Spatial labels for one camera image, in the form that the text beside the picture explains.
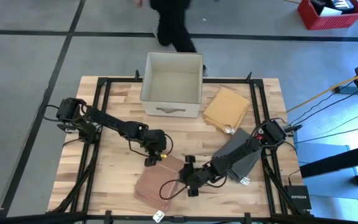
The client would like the black stand beam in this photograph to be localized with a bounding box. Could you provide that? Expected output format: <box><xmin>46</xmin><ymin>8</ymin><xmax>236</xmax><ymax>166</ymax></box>
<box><xmin>299</xmin><ymin>141</ymin><xmax>358</xmax><ymax>180</ymax></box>

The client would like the black metal table frame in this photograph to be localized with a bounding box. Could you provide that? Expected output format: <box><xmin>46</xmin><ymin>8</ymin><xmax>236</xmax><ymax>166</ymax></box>
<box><xmin>47</xmin><ymin>70</ymin><xmax>313</xmax><ymax>224</ymax></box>

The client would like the black Netgear network switch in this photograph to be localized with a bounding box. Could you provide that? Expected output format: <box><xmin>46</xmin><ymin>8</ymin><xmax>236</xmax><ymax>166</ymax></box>
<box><xmin>283</xmin><ymin>185</ymin><xmax>312</xmax><ymax>211</ymax></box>

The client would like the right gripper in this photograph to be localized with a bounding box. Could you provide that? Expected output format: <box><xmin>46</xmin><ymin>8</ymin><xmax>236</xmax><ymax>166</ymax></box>
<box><xmin>178</xmin><ymin>155</ymin><xmax>222</xmax><ymax>198</ymax></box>

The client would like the black device in crate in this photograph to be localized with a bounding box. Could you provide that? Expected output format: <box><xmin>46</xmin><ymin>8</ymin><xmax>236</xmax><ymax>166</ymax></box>
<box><xmin>310</xmin><ymin>0</ymin><xmax>356</xmax><ymax>15</ymax></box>

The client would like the red plastic crate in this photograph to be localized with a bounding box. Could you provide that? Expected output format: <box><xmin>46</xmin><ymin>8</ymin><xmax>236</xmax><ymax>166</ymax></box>
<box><xmin>296</xmin><ymin>0</ymin><xmax>358</xmax><ymax>31</ymax></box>

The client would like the beige fabric storage box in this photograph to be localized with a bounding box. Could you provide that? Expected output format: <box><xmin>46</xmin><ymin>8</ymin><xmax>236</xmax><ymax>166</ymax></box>
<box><xmin>140</xmin><ymin>51</ymin><xmax>204</xmax><ymax>119</ymax></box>

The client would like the person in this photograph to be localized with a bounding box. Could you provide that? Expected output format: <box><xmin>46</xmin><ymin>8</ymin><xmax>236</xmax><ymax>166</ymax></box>
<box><xmin>149</xmin><ymin>0</ymin><xmax>208</xmax><ymax>77</ymax></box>

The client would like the pink towel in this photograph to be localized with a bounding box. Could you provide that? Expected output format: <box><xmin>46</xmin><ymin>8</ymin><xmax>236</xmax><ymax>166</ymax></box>
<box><xmin>133</xmin><ymin>154</ymin><xmax>186</xmax><ymax>213</ymax></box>

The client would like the yellow cable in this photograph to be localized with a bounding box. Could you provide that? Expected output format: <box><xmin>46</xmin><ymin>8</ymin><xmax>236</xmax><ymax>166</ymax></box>
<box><xmin>286</xmin><ymin>70</ymin><xmax>358</xmax><ymax>113</ymax></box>

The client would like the grey towel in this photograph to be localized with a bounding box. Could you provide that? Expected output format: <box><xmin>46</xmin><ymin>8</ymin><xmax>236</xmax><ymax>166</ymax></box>
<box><xmin>211</xmin><ymin>128</ymin><xmax>264</xmax><ymax>187</ymax></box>

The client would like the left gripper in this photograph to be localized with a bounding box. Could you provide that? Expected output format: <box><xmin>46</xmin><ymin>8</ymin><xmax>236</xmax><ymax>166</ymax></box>
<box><xmin>140</xmin><ymin>129</ymin><xmax>168</xmax><ymax>167</ymax></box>

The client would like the orange towel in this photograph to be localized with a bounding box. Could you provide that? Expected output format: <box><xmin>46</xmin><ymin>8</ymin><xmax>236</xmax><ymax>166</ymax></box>
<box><xmin>202</xmin><ymin>86</ymin><xmax>251</xmax><ymax>135</ymax></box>

